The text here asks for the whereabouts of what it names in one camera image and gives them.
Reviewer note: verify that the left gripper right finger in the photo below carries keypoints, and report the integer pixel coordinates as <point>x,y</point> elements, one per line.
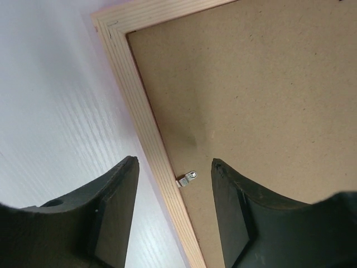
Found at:
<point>261,228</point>

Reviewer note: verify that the brown frame backing board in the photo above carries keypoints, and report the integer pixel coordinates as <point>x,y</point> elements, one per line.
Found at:
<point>269,87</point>

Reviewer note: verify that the metal retaining clip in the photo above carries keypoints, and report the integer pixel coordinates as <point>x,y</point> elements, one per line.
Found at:
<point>185,179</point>

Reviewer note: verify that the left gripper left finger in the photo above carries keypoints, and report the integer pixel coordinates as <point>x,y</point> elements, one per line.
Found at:
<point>88,227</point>

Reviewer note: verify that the pink wooden photo frame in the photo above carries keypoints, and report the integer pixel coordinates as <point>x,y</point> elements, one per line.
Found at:
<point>112,25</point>

